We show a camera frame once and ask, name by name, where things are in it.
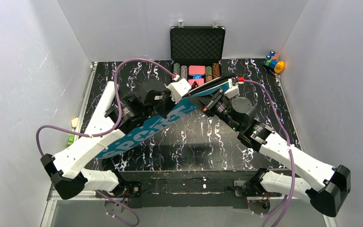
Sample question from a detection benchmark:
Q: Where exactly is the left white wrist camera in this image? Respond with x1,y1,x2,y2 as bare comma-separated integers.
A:
166,74,191,104

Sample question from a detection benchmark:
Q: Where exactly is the black poker chip case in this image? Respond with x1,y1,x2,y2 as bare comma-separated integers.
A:
170,25,226,88

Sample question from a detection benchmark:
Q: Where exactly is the blue racket cover bag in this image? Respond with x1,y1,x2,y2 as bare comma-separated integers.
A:
96,77,229,158

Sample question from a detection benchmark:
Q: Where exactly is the colourful toy block train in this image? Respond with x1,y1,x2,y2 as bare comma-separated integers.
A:
263,51,285,73

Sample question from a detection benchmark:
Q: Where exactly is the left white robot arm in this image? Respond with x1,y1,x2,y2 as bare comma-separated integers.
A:
41,79,191,200

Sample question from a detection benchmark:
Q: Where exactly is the green clip on rail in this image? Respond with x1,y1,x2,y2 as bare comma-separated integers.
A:
67,134,75,147

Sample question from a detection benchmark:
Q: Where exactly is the white shuttlecock tube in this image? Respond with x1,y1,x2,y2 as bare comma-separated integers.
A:
85,81,115,135

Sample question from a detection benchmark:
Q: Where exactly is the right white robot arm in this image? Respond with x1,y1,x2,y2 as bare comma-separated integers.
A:
189,90,351,218

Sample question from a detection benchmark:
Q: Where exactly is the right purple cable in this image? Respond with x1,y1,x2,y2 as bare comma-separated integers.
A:
236,78,296,227

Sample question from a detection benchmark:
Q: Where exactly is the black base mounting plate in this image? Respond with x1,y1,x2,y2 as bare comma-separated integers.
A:
104,170,282,209

